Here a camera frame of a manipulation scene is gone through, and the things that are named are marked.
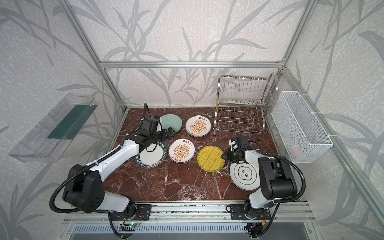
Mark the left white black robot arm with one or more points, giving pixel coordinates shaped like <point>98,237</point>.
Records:
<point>83,190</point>

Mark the aluminium cage frame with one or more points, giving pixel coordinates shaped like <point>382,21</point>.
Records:
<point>361,181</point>

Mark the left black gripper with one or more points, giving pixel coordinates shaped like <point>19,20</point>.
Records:
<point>163,135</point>

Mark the yellow grid plate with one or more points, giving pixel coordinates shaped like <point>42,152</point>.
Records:
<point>209,159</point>

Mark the orange sunburst plate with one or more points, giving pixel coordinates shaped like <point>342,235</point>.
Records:
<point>198,126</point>
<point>182,151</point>

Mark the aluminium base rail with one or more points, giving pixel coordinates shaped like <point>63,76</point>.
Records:
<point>212,212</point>

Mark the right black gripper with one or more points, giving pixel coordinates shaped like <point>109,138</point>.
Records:
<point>231,154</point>

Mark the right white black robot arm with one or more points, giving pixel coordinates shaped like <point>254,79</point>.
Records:
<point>269,178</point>

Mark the white wire mesh basket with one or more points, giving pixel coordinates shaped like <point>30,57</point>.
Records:
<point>303,136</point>

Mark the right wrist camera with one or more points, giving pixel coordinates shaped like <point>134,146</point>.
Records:
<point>233,144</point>

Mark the green rimmed Chinese text plate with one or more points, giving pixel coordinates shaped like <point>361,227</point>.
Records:
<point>152,157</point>

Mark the mint green flower plate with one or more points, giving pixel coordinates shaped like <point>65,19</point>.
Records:
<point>171,121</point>

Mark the clear plastic wall tray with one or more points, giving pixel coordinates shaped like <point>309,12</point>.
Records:
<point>50,138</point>

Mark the steel two-tier dish rack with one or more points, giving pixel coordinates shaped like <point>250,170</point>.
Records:
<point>243,102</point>

